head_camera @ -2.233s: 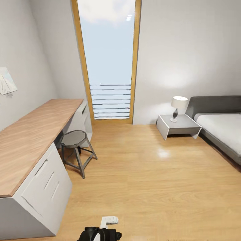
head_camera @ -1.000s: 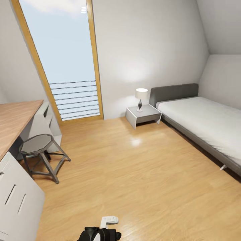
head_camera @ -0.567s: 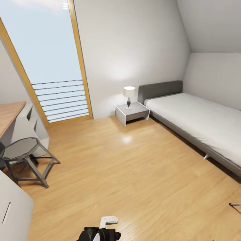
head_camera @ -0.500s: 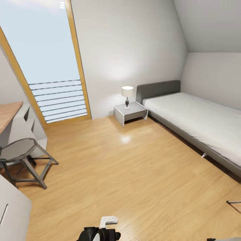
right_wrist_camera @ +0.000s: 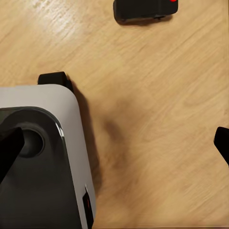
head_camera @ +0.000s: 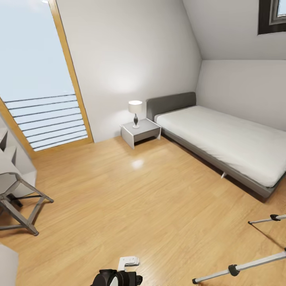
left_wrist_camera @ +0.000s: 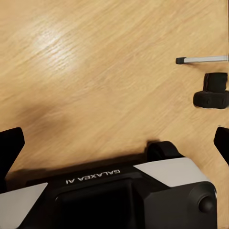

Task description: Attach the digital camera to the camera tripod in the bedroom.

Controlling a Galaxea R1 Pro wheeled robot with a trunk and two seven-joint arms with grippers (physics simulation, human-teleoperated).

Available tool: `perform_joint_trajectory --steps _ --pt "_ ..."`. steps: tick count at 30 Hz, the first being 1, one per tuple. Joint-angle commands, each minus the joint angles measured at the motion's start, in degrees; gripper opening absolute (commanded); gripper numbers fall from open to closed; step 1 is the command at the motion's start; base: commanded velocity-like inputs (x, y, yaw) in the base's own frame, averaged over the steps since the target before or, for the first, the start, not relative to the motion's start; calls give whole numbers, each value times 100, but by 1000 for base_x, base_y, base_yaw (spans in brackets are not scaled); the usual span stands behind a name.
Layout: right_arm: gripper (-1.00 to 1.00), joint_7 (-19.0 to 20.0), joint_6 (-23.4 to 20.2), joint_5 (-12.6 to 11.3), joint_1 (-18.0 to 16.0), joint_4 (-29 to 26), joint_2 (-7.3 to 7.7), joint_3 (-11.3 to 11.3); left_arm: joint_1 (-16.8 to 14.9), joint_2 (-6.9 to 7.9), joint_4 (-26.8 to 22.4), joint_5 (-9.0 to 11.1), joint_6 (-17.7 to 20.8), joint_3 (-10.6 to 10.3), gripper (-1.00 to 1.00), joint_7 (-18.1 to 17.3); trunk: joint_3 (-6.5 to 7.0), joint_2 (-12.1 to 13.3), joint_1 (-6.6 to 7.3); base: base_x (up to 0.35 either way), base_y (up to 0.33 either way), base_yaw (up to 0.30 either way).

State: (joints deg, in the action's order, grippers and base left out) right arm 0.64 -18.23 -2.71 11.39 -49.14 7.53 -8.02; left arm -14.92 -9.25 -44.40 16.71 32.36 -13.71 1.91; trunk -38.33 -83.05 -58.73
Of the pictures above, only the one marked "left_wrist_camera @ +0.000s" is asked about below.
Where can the digital camera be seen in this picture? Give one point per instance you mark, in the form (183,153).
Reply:
(215,94)

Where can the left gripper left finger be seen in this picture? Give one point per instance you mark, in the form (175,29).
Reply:
(11,143)

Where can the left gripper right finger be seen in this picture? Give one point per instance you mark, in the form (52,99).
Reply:
(221,141)

